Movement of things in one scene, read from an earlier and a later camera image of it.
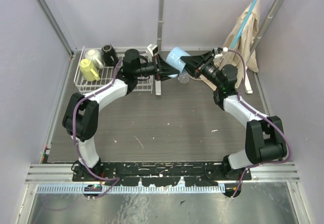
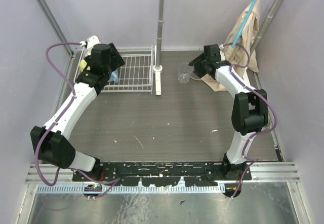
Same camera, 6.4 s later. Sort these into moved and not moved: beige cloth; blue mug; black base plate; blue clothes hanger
Moved: blue mug
Not moved: beige cloth; black base plate; blue clothes hanger
